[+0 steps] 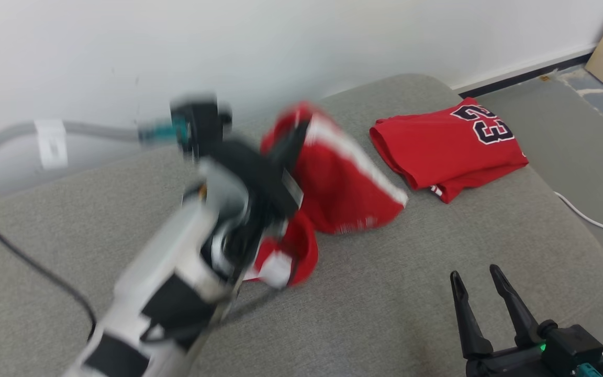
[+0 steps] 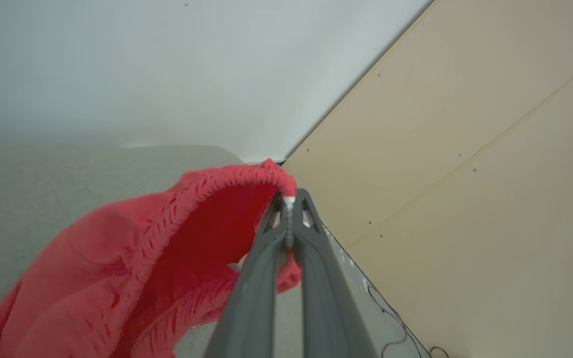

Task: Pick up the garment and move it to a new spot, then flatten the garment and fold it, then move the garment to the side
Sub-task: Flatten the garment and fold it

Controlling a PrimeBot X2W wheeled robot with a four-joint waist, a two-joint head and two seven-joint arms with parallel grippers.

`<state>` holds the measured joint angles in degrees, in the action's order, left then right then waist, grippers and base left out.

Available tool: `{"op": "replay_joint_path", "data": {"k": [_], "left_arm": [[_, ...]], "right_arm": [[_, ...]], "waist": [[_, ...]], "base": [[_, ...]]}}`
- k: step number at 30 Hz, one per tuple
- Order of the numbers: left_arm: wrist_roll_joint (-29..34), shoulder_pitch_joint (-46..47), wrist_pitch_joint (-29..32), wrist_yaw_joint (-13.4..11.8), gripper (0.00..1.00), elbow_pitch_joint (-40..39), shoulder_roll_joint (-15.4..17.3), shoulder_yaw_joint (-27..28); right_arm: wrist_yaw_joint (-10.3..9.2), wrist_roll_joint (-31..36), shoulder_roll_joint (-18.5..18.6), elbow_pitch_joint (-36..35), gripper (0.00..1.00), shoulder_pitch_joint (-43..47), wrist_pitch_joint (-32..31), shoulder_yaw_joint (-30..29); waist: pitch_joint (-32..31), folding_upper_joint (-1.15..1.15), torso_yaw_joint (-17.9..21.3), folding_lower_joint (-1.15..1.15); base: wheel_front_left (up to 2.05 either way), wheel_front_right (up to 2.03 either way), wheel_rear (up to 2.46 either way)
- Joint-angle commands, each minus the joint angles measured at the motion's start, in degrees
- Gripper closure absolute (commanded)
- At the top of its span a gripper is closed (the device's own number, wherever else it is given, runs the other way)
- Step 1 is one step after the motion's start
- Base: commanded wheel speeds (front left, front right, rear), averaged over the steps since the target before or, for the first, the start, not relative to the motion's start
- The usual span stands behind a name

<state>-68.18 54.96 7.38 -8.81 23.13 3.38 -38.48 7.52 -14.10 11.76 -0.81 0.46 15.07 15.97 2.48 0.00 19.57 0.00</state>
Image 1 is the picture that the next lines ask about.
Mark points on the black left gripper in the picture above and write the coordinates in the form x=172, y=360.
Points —
x=259, y=178

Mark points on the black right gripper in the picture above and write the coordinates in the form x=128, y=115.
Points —
x=511, y=364

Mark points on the red shorts with white stripes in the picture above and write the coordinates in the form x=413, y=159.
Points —
x=343, y=193

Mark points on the red jersey with black number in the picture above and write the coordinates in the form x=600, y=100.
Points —
x=437, y=152

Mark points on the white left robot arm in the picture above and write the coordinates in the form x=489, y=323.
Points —
x=176, y=262

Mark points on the grey fabric sofa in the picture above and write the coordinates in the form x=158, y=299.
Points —
x=385, y=293

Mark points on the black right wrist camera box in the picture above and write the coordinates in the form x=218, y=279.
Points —
x=576, y=343

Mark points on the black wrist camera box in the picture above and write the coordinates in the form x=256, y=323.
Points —
x=576, y=343
x=202, y=123

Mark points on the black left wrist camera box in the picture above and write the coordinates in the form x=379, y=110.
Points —
x=202, y=123

